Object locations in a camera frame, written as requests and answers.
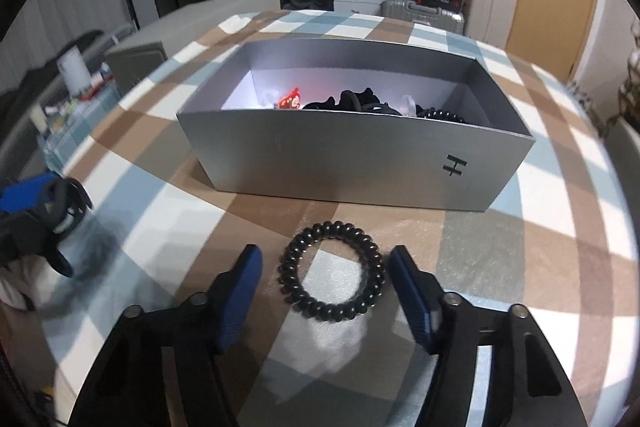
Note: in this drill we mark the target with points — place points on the white round pin badge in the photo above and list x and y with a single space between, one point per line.
407 106

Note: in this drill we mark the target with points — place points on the red white round badge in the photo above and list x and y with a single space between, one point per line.
269 98

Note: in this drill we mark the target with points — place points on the red round hair accessory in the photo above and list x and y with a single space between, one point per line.
290 100

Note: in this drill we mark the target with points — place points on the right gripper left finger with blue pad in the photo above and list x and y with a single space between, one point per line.
126 384

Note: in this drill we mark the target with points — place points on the silver open cardboard box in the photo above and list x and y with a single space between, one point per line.
461 149

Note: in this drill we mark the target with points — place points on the white cylinder humidifier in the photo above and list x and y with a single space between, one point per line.
74 71

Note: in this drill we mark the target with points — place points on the silver flat suitcase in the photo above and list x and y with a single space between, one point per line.
411 11

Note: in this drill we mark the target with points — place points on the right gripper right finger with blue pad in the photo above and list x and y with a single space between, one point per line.
527 383

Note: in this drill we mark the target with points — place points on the grey cabinet left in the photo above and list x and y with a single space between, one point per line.
140 54

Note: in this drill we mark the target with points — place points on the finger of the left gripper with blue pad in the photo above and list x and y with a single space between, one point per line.
27 194

